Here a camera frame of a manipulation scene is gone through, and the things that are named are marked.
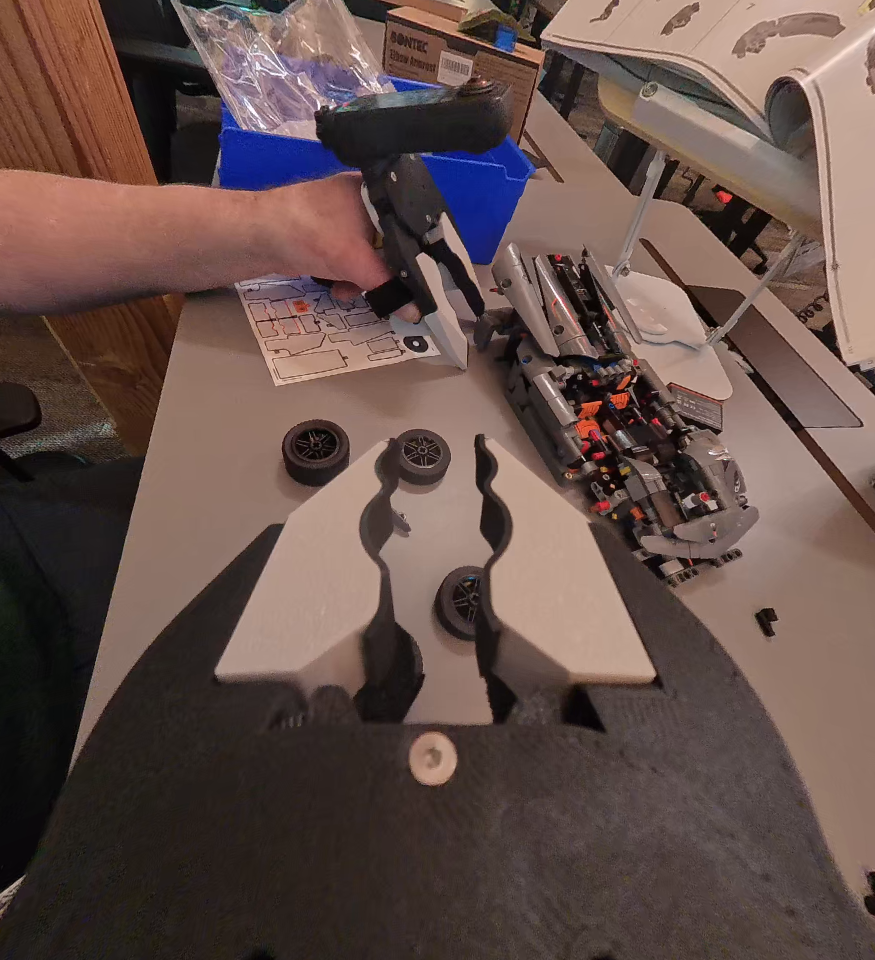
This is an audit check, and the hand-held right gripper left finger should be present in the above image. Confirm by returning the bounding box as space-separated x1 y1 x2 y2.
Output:
214 438 403 700

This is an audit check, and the blue plastic bin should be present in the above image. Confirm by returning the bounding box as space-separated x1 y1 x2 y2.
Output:
216 75 536 265

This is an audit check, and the grey toy car model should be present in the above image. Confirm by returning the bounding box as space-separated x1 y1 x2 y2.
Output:
471 241 761 585

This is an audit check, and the brown cardboard box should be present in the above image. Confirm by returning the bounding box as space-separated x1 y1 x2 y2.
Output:
383 6 546 144

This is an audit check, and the dark printed card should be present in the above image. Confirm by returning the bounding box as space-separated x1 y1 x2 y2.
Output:
668 382 725 435

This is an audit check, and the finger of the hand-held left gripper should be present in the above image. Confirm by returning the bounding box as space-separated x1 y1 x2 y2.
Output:
415 249 472 372
439 212 488 318

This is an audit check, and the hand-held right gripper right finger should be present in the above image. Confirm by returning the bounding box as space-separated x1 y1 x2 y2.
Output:
473 433 661 723

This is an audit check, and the green item on box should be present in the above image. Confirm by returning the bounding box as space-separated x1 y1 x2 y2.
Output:
456 0 540 50

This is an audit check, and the clear plastic bag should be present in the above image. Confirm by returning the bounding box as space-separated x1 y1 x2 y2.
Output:
171 0 401 141

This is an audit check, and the white book stand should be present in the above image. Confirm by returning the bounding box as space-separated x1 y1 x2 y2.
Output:
598 75 821 404

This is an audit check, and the wooden pillar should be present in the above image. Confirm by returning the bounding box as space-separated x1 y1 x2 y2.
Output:
0 0 184 455

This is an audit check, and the open building manual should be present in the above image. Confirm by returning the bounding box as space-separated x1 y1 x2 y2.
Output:
541 0 875 369

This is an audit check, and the toy wheel with tire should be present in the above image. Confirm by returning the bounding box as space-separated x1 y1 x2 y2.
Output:
434 564 488 641

